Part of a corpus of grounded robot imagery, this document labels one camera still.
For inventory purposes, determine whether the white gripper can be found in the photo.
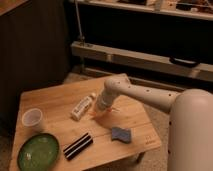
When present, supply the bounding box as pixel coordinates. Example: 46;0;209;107
94;89;118;112

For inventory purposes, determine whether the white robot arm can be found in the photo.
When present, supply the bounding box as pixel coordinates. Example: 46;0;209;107
94;76;213;171

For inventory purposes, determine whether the white plastic bottle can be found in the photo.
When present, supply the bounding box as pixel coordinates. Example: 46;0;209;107
71;93;96;121

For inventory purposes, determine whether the blue sponge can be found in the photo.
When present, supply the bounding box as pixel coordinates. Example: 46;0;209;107
111;127;132;144

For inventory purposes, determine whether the wooden table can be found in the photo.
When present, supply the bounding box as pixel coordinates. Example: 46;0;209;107
18;78;161;171

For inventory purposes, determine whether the black white striped box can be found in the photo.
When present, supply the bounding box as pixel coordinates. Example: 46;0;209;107
63;133;93;161

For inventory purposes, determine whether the green round plate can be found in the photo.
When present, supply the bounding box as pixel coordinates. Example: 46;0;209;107
17;133;60;171

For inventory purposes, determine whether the metal pole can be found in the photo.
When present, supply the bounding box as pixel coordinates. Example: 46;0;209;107
74;0;85;45

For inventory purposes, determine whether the upper shelf with clutter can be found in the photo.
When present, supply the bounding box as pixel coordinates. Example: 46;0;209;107
68;0;213;21

